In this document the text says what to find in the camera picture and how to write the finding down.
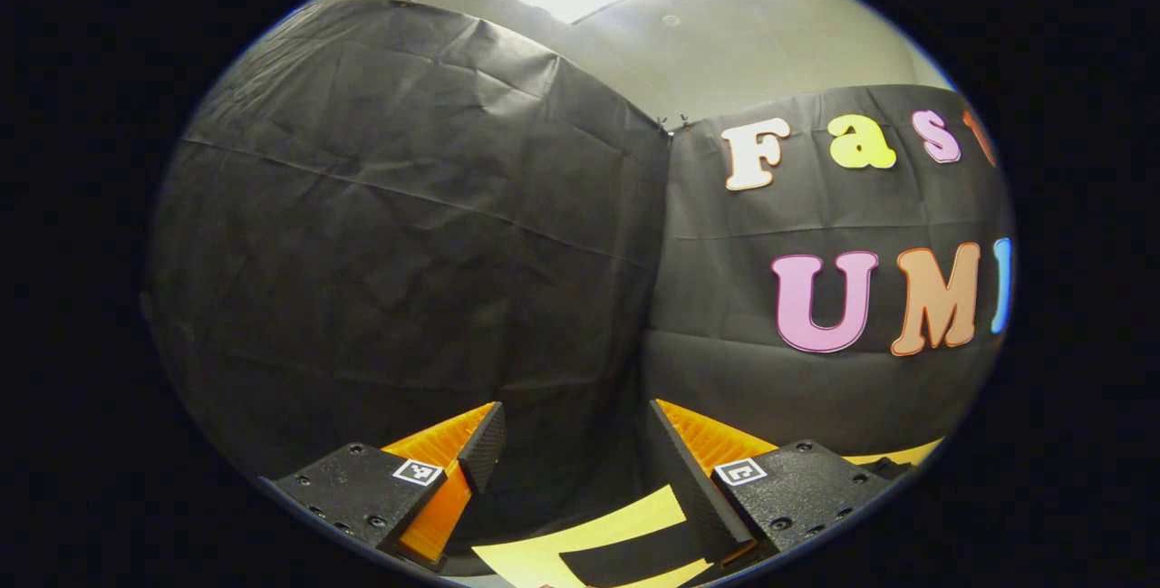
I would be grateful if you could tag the plain black backdrop cloth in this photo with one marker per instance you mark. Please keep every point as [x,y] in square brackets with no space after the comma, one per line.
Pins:
[408,235]

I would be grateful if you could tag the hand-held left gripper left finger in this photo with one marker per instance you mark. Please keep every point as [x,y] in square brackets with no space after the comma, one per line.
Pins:
[485,448]

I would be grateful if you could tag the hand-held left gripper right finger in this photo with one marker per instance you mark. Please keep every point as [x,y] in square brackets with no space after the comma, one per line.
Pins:
[693,488]

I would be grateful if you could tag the black garment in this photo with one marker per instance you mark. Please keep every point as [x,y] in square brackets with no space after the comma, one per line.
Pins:
[625,556]

